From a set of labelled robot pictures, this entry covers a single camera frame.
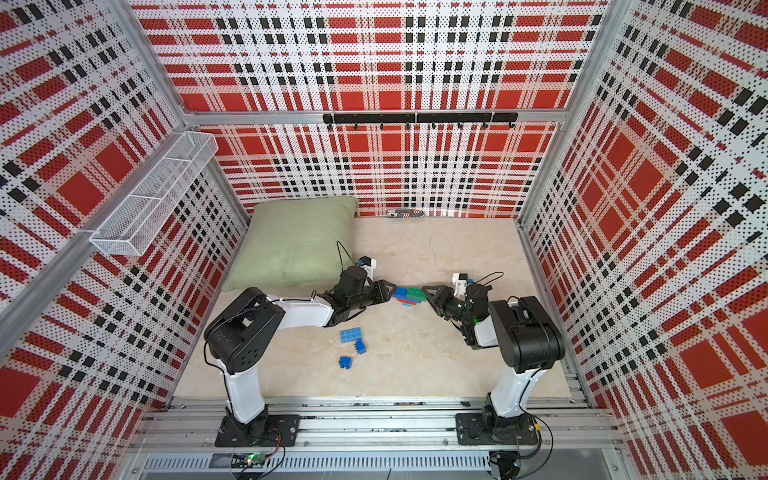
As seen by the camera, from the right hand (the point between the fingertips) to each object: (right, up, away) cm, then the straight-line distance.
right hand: (425, 290), depth 91 cm
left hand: (-9, +1, +2) cm, 9 cm away
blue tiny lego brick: (-20, -16, -5) cm, 26 cm away
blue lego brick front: (-24, -19, -8) cm, 32 cm away
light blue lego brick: (-23, -14, -1) cm, 27 cm away
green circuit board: (-42, -37, -22) cm, 60 cm away
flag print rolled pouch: (-6, +28, +31) cm, 42 cm away
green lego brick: (-3, -1, -1) cm, 3 cm away
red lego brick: (-6, -4, +3) cm, 8 cm away
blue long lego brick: (-8, -1, +1) cm, 8 cm away
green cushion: (-42, +15, +4) cm, 45 cm away
